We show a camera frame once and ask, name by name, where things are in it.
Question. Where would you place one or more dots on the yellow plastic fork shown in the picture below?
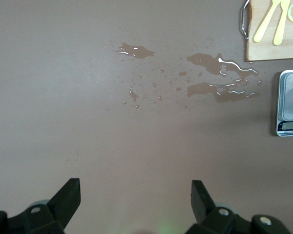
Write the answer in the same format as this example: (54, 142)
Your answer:
(261, 31)

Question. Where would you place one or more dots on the large brown liquid puddle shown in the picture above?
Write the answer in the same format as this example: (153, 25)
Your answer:
(202, 89)
(207, 62)

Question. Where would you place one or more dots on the small brown liquid puddle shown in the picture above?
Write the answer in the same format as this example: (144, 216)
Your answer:
(136, 51)

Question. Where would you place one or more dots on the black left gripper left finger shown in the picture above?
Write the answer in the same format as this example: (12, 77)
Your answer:
(61, 207)

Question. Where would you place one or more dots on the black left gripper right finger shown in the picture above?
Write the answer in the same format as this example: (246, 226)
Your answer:
(201, 204)

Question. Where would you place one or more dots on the yellow plastic knife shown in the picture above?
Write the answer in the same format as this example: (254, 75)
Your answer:
(278, 36)

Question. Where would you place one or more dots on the silver digital kitchen scale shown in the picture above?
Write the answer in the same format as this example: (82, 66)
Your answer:
(290, 114)

